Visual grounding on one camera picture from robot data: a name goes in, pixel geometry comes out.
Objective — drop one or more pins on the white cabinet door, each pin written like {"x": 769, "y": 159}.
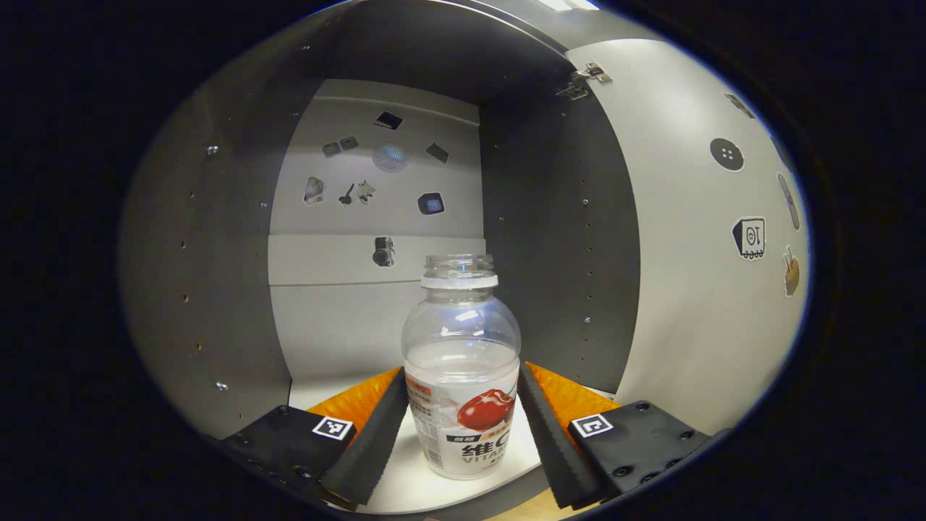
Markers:
{"x": 687, "y": 325}

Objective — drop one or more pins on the grey cabinet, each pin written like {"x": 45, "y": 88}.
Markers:
{"x": 210, "y": 289}

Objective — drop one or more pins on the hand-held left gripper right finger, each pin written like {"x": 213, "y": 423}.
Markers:
{"x": 553, "y": 449}

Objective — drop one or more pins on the clear plastic bottle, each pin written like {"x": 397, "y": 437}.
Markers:
{"x": 463, "y": 340}

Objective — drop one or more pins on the metal door hinge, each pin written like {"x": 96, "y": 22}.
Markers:
{"x": 582, "y": 78}

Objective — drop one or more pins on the ceiling light panel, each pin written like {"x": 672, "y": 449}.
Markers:
{"x": 571, "y": 3}

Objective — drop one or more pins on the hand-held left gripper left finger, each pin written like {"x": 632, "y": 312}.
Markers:
{"x": 376, "y": 441}

